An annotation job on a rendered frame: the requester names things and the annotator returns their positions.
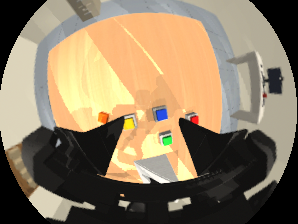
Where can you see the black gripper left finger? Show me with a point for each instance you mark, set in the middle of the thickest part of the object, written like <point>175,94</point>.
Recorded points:
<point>97,145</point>

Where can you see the small orange block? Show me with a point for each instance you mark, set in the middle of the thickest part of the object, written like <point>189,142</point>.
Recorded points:
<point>103,117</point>

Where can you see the red button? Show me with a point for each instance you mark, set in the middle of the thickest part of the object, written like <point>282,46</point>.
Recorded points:
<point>192,116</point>

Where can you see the yellow button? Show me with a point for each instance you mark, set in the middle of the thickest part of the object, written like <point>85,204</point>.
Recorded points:
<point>130,122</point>

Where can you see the green button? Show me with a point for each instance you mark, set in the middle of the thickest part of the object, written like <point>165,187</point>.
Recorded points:
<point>166,138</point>

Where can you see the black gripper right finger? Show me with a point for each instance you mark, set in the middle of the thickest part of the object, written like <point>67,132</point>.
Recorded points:
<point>204,145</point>

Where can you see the blue button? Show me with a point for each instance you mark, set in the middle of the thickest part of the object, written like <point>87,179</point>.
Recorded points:
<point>160,113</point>

